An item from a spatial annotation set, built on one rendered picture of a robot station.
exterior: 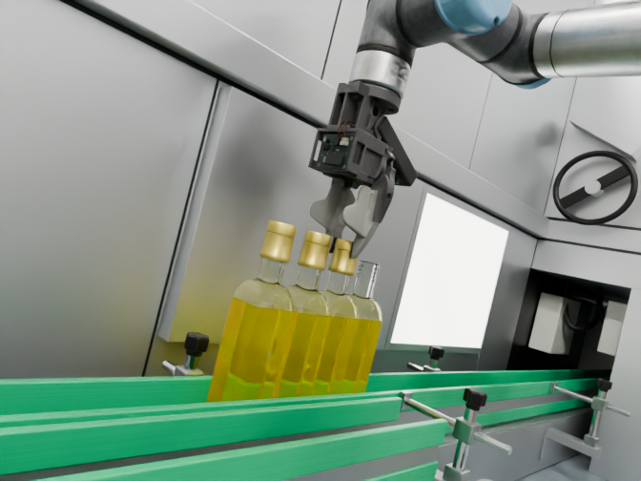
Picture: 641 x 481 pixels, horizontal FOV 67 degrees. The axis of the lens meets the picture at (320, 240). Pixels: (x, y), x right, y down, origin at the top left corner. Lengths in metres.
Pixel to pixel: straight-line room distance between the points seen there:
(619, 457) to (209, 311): 1.16
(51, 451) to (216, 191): 0.36
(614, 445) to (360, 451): 1.05
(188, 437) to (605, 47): 0.56
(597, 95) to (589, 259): 0.48
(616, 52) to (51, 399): 0.65
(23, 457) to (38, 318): 0.22
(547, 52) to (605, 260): 0.97
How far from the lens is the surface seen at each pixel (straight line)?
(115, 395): 0.56
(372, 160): 0.62
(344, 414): 0.64
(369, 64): 0.64
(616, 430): 1.53
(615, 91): 1.68
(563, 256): 1.57
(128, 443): 0.47
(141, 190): 0.64
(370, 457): 0.58
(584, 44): 0.62
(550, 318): 1.68
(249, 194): 0.68
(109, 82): 0.63
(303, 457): 0.49
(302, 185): 0.74
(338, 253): 0.63
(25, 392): 0.52
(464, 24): 0.59
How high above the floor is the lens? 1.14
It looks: 1 degrees up
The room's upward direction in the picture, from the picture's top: 14 degrees clockwise
